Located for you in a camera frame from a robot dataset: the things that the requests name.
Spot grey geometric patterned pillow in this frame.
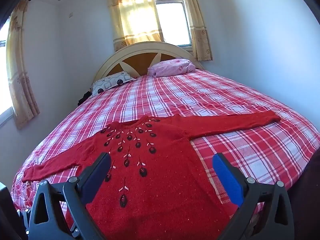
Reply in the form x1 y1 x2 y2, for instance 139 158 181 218
90 71 137 97

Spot window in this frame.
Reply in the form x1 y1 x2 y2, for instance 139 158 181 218
151 0 193 52
0 17 14 128

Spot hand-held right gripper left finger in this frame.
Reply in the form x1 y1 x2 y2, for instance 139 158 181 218
28 152 112 240

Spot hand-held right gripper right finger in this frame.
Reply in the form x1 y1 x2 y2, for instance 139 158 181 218
212 152 295 240

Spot dark cloth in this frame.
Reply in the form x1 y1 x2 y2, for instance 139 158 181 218
77 90 93 106

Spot beige curtain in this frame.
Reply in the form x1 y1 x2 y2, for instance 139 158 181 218
105 0 164 53
6 0 40 130
177 0 213 62

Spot cream wooden headboard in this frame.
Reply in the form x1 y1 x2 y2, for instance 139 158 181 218
93 42 204 87

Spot red knitted sweater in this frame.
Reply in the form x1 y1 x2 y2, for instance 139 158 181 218
22 112 282 240

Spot red plaid bed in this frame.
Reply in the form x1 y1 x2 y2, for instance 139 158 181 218
11 69 320 230

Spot pink pillow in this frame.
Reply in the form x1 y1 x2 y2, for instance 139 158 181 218
147 58 196 78

